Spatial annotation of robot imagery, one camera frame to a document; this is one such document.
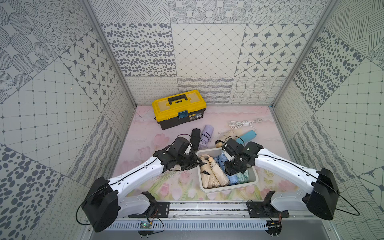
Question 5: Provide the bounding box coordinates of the white plastic storage box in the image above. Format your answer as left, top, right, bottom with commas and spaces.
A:
196, 148, 259, 194

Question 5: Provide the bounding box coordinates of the small beige umbrella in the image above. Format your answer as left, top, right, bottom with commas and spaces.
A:
208, 157, 230, 187

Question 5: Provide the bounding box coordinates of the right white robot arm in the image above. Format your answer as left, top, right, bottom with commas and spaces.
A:
222, 139, 340, 221

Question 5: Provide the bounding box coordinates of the yellow black toolbox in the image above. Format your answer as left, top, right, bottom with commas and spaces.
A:
152, 90, 207, 130

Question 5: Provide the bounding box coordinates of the cream umbrella right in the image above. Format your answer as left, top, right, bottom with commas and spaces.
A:
215, 130, 239, 148

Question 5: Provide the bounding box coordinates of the black umbrella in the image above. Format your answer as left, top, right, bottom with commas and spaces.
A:
191, 128, 201, 151

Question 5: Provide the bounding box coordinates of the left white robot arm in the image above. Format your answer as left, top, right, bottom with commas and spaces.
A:
79, 137, 203, 233

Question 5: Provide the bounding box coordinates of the teal umbrella case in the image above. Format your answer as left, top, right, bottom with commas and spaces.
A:
236, 131, 257, 146

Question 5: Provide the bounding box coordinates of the light blue slim umbrella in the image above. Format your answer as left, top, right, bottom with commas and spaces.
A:
227, 175, 240, 186

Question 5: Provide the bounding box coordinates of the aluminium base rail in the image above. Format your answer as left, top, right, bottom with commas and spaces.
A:
88, 200, 322, 238

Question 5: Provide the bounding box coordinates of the mint green umbrella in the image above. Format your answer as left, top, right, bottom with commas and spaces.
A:
237, 170, 249, 184

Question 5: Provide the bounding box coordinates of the small pale blue umbrella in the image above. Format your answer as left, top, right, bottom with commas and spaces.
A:
214, 154, 228, 172

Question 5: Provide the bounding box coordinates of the white coiled cable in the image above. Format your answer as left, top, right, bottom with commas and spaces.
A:
228, 117, 264, 131

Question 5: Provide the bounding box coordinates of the lavender folded umbrella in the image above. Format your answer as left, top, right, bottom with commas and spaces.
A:
199, 125, 214, 150

